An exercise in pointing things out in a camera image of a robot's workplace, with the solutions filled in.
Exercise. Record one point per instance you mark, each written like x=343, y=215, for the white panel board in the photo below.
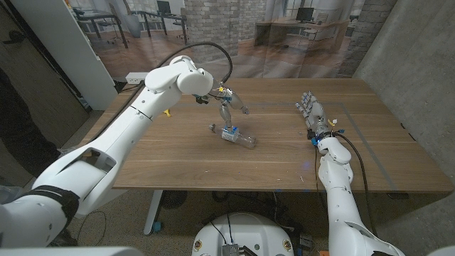
x=67, y=49

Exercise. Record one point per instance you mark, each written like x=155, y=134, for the white power strip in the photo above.
x=135, y=77

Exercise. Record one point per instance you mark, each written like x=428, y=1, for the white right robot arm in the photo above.
x=341, y=202

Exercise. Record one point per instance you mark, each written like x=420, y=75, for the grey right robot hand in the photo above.
x=316, y=115

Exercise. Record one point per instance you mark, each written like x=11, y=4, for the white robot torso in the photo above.
x=245, y=233

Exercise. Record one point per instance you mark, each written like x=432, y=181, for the person in dark trousers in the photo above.
x=19, y=131

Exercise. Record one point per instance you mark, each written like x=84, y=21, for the black round fan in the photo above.
x=173, y=199

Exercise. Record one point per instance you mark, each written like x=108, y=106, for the yellow toy banana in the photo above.
x=167, y=113

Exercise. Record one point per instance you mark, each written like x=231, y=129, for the white table leg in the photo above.
x=153, y=211

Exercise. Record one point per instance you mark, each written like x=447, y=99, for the printed office backdrop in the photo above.
x=266, y=39

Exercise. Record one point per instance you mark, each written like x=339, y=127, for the clear plastic water bottle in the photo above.
x=245, y=139

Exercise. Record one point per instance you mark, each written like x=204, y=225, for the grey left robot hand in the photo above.
x=227, y=106

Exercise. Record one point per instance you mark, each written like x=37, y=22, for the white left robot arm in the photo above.
x=117, y=142

